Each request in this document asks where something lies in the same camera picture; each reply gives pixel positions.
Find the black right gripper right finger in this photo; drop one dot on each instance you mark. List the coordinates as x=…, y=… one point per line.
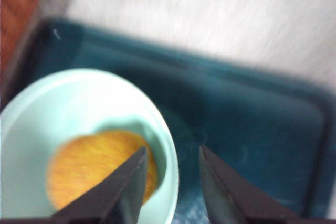
x=236, y=203

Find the teal ribbed bowl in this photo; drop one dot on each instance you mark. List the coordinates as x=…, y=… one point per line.
x=39, y=119

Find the dark rectangular tray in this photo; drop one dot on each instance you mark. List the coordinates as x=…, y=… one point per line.
x=236, y=103

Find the brown wicker basket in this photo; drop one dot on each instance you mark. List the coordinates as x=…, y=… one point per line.
x=15, y=11

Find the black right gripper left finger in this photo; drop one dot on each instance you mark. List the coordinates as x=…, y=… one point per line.
x=105, y=197

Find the brown kiwifruit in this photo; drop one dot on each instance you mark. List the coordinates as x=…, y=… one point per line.
x=86, y=163

